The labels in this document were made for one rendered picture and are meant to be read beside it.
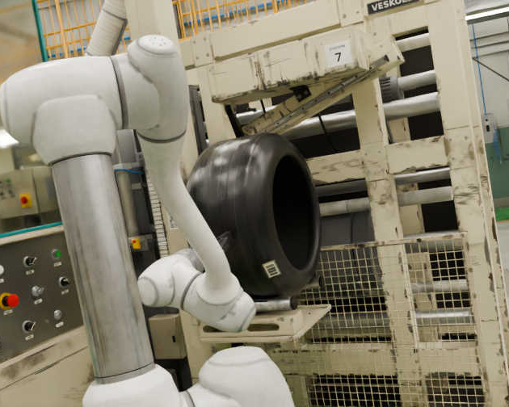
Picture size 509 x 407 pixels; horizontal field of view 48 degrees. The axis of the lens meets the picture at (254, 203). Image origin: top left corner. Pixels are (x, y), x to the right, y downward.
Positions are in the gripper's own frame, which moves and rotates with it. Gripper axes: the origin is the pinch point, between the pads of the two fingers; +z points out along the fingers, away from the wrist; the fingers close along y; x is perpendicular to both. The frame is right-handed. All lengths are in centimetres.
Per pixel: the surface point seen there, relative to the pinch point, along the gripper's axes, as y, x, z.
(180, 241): 32.2, 5.1, 23.4
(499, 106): -44, 74, 977
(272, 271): -9.3, 14.3, 7.9
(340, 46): -31, -49, 57
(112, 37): 70, -78, 66
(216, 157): 6.2, -22.9, 17.7
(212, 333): 19.3, 35.2, 9.1
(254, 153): -7.4, -21.9, 18.0
